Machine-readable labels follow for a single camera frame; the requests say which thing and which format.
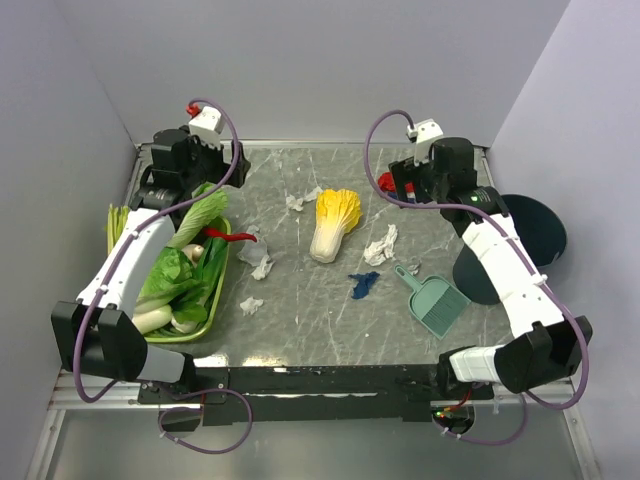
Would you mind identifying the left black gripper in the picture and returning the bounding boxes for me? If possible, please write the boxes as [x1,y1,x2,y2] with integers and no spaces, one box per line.
[181,126,250,190]

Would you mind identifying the white paper scrap top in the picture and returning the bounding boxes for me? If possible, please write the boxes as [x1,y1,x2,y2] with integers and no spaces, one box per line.
[285,186,323,212]

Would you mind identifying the teal hand brush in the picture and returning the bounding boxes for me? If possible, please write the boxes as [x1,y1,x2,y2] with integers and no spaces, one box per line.
[416,286,471,339]

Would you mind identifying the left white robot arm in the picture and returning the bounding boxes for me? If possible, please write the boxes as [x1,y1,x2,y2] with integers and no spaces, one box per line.
[51,128,250,403]

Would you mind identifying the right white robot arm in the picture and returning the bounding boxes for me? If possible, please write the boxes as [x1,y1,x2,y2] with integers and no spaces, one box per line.
[389,137,593,399]

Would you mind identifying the red paper scrap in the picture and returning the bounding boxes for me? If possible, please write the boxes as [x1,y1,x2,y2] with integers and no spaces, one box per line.
[377,171,396,194]

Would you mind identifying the large lettuce leaf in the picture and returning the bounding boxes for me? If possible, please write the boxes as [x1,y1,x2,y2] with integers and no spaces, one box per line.
[167,189,229,249]

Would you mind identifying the green vegetable tray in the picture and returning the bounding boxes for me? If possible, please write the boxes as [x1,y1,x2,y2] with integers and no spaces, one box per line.
[145,216,232,344]

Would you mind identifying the red chili pepper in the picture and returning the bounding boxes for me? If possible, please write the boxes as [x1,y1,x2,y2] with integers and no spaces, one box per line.
[201,227,257,243]

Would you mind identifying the yellow napa cabbage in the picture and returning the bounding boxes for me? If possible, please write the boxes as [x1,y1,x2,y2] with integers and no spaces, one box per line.
[310,189,362,263]

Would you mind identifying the green onion stalks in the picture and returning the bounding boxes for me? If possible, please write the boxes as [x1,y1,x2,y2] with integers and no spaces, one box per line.
[106,204,130,254]

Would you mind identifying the blue crumpled paper scrap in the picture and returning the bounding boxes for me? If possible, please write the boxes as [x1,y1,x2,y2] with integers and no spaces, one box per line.
[348,271,380,300]

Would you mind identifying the dark blue bin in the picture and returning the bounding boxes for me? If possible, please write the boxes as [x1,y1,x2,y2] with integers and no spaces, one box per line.
[452,194,568,306]

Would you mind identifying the bok choy greens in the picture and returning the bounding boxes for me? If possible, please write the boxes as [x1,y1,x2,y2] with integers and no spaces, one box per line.
[133,238,228,331]

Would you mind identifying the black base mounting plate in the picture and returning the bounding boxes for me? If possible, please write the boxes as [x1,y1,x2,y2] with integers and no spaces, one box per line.
[138,364,494,426]

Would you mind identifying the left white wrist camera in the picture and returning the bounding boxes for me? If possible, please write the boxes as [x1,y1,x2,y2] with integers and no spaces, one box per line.
[188,106,225,139]

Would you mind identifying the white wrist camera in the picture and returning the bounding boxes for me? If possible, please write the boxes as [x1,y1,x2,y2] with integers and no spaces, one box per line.
[406,118,444,143]
[188,106,225,139]

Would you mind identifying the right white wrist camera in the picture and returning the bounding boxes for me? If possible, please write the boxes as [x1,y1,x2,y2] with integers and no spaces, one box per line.
[406,118,444,143]

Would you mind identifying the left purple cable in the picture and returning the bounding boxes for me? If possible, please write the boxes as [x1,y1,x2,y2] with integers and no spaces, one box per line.
[72,97,243,404]

